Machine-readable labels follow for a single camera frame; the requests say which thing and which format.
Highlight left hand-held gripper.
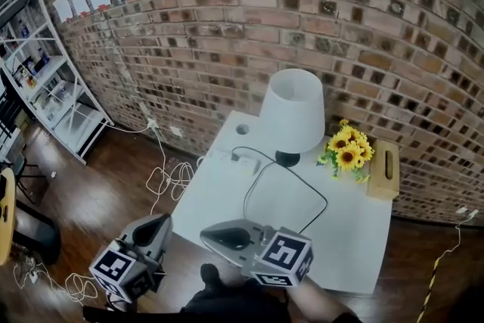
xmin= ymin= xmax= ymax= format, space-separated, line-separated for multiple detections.
xmin=89 ymin=214 xmax=174 ymax=303

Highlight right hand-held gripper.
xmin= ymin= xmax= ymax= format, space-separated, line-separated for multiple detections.
xmin=200 ymin=219 xmax=315 ymax=287

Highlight black lamp cable with plug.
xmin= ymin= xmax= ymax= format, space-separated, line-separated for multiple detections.
xmin=230 ymin=146 xmax=329 ymax=236

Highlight white table lamp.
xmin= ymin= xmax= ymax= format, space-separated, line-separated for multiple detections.
xmin=259 ymin=68 xmax=325 ymax=168

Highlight person's right forearm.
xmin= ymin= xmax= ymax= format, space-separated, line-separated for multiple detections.
xmin=289 ymin=278 xmax=352 ymax=323

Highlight person's black clothing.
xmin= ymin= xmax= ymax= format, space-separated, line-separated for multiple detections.
xmin=82 ymin=262 xmax=364 ymax=323

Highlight white square table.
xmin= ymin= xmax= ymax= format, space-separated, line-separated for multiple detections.
xmin=172 ymin=110 xmax=393 ymax=294

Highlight white metal shelf rack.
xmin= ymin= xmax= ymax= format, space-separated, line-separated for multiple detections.
xmin=0 ymin=0 xmax=114 ymax=166

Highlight yellow artificial sunflower bouquet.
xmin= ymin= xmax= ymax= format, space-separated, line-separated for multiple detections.
xmin=316 ymin=119 xmax=375 ymax=185

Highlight round wooden table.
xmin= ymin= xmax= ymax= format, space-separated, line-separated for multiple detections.
xmin=0 ymin=166 xmax=61 ymax=266

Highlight black metal stool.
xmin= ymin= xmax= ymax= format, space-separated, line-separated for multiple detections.
xmin=10 ymin=153 xmax=41 ymax=206

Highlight wooden tissue box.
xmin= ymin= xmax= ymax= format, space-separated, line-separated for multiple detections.
xmin=365 ymin=138 xmax=401 ymax=201

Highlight yellow black striped tape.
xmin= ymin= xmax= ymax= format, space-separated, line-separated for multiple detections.
xmin=418 ymin=254 xmax=444 ymax=323

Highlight coiled white power strip cable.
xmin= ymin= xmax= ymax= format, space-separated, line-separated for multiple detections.
xmin=146 ymin=126 xmax=207 ymax=216

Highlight long white floor cable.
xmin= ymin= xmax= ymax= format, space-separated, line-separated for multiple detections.
xmin=12 ymin=261 xmax=100 ymax=304

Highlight thin white cable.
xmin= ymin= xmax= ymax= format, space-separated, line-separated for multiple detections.
xmin=101 ymin=120 xmax=152 ymax=133

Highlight white charger cable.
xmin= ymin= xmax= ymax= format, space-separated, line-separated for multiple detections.
xmin=434 ymin=213 xmax=478 ymax=266

